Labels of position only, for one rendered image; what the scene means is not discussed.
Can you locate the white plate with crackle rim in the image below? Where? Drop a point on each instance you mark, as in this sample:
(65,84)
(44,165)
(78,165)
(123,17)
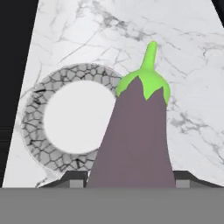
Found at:
(78,116)

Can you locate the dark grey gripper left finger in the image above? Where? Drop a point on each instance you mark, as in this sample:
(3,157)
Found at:
(74,178)

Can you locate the purple eggplant with green stem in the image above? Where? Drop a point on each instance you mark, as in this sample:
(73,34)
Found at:
(137,137)

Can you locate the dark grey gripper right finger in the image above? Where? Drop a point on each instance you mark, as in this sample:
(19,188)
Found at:
(186,179)

